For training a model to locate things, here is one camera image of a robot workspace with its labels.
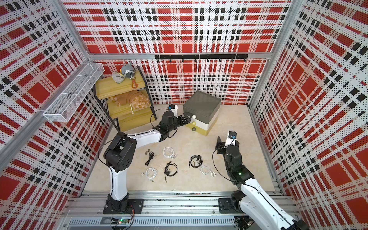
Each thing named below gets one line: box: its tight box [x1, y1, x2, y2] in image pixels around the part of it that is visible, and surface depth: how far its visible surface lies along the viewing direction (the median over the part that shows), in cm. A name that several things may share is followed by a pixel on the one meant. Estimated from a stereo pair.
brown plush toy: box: [107, 90, 151, 115], surface depth 91 cm
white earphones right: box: [199, 165, 218, 178], surface depth 88 cm
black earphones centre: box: [163, 161, 179, 183], surface depth 88 cm
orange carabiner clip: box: [131, 79, 139, 89], surface depth 88 cm
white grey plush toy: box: [111, 72, 126, 84], surface depth 87 cm
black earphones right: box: [188, 154, 203, 169], surface depth 92 cm
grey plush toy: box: [121, 64, 136, 80], surface depth 88 cm
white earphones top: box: [162, 146, 178, 160], surface depth 95 cm
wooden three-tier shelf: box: [93, 65, 158, 133], surface depth 91 cm
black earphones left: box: [144, 148, 157, 167], surface depth 95 cm
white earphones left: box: [140, 167, 158, 183], surface depth 86 cm
